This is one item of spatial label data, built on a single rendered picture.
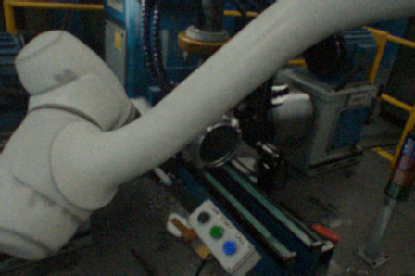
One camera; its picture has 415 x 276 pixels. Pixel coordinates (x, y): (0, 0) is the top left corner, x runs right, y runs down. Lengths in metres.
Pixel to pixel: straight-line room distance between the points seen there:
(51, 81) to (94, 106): 0.06
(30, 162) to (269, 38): 0.28
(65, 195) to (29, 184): 0.04
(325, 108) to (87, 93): 1.08
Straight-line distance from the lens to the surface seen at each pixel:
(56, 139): 0.43
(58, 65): 0.52
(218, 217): 0.83
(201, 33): 1.17
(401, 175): 1.13
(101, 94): 0.53
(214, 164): 1.27
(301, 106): 1.41
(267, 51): 0.40
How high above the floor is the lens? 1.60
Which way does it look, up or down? 27 degrees down
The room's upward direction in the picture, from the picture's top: 7 degrees clockwise
